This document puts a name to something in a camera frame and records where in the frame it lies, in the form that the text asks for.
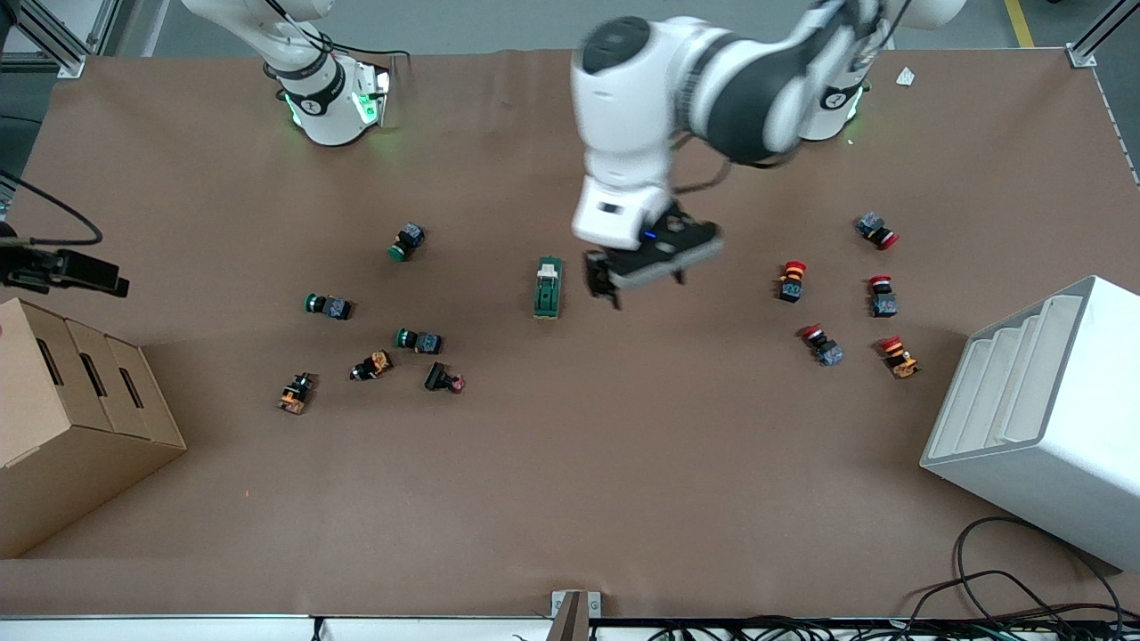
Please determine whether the brown cardboard box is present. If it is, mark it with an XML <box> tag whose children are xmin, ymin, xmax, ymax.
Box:
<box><xmin>0</xmin><ymin>296</ymin><xmax>189</xmax><ymax>561</ymax></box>

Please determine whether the black switch red lens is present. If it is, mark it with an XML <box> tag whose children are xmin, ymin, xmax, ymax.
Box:
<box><xmin>423</xmin><ymin>361</ymin><xmax>468</xmax><ymax>395</ymax></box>

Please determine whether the red button orange block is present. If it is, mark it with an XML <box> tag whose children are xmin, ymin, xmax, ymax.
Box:
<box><xmin>876</xmin><ymin>334</ymin><xmax>921</xmax><ymax>381</ymax></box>

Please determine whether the metal table edge bracket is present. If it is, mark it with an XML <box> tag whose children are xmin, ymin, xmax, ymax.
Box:
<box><xmin>545</xmin><ymin>589</ymin><xmax>603</xmax><ymax>641</ymax></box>

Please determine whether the white table edge rail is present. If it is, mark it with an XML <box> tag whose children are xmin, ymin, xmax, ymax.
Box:
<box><xmin>0</xmin><ymin>613</ymin><xmax>1140</xmax><ymax>641</ymax></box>

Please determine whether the aluminium frame profile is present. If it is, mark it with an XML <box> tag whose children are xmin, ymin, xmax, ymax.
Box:
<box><xmin>1065</xmin><ymin>0</ymin><xmax>1140</xmax><ymax>69</ymax></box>
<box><xmin>0</xmin><ymin>0</ymin><xmax>122</xmax><ymax>81</ymax></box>

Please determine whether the black looped floor cable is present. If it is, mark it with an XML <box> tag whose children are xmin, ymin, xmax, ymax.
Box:
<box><xmin>907</xmin><ymin>515</ymin><xmax>1128</xmax><ymax>641</ymax></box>

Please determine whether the red yellow emergency button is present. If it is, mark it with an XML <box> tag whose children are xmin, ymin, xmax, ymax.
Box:
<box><xmin>777</xmin><ymin>259</ymin><xmax>810</xmax><ymax>304</ymax></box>

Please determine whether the white stepped rack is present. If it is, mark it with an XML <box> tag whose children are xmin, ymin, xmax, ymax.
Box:
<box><xmin>919</xmin><ymin>274</ymin><xmax>1140</xmax><ymax>573</ymax></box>

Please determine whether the black right base cable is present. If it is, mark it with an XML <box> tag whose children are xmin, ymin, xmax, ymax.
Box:
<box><xmin>267</xmin><ymin>0</ymin><xmax>412</xmax><ymax>61</ymax></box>

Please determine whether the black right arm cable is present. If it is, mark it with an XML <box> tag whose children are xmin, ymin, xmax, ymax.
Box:
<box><xmin>0</xmin><ymin>168</ymin><xmax>104</xmax><ymax>247</ymax></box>

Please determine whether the red mushroom button grey block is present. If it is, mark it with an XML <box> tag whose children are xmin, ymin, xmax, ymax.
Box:
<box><xmin>856</xmin><ymin>210</ymin><xmax>901</xmax><ymax>251</ymax></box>
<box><xmin>867</xmin><ymin>274</ymin><xmax>900</xmax><ymax>319</ymax></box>
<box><xmin>799</xmin><ymin>323</ymin><xmax>846</xmax><ymax>369</ymax></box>

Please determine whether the black button orange block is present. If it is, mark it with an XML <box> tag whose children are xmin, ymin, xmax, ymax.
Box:
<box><xmin>349</xmin><ymin>350</ymin><xmax>395</xmax><ymax>383</ymax></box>
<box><xmin>276</xmin><ymin>371</ymin><xmax>319</xmax><ymax>417</ymax></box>

